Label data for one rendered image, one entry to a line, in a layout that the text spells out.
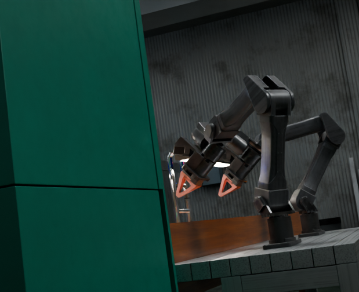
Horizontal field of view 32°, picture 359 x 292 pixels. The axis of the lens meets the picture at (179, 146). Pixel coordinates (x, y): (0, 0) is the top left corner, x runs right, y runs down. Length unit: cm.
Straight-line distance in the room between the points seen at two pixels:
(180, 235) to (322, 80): 871
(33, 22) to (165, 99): 969
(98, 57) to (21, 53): 27
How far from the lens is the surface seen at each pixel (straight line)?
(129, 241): 124
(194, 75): 1066
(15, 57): 102
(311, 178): 228
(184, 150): 192
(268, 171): 167
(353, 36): 1022
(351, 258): 137
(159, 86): 1083
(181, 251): 159
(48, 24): 113
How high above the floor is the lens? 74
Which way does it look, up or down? 8 degrees up
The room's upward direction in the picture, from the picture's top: 8 degrees counter-clockwise
